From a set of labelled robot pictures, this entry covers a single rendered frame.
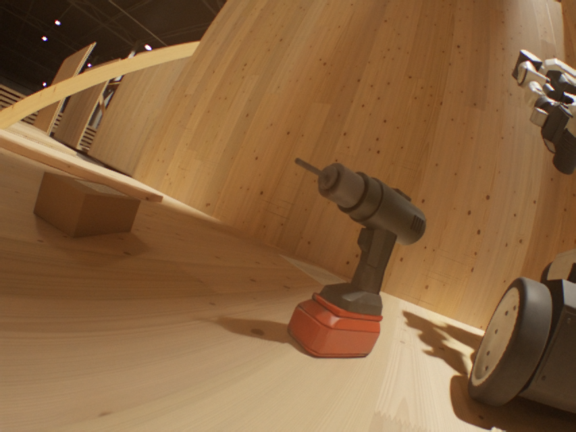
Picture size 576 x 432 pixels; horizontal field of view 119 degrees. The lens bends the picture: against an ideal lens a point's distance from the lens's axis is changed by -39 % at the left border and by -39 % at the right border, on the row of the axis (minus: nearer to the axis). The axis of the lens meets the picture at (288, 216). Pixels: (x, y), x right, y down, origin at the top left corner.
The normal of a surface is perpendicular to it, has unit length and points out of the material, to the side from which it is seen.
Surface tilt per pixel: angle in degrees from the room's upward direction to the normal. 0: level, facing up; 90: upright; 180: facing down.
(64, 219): 90
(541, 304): 49
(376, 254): 100
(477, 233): 90
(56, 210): 90
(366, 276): 91
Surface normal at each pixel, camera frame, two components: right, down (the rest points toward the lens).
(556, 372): -0.51, -0.23
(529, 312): -0.29, -0.66
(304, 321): -0.80, -0.33
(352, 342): 0.48, 0.16
